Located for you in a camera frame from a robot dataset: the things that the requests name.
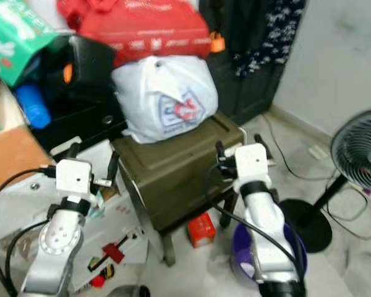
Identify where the brown cardboard box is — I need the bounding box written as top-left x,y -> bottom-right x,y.
0,74 -> 53,192

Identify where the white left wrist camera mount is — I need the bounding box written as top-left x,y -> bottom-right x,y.
56,158 -> 95,200

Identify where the olive green cabinet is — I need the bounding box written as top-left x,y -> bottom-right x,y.
111,113 -> 247,268

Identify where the black standing fan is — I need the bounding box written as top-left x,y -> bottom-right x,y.
279,108 -> 371,253

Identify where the small red box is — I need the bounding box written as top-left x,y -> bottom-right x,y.
187,212 -> 217,248

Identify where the purple waste bin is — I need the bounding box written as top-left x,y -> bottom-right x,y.
232,220 -> 309,288

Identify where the black case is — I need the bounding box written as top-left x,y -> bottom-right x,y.
25,34 -> 127,155

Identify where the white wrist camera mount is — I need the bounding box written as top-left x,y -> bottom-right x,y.
235,142 -> 270,183
56,158 -> 95,200

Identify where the green diaper package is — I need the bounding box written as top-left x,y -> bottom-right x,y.
0,0 -> 69,87

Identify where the orange tag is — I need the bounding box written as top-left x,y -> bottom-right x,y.
209,34 -> 226,53

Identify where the white plastic bag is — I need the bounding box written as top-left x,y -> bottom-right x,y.
111,56 -> 218,145

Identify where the grey left robot leg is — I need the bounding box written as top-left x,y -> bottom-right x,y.
108,285 -> 152,297

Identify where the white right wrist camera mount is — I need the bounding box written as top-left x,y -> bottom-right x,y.
235,142 -> 270,183

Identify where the red bag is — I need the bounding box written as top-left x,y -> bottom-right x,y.
56,0 -> 213,67

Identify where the dark floral garment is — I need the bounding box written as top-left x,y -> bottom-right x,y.
198,0 -> 307,124

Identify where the blue bottle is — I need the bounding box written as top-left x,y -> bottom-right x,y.
15,84 -> 53,129

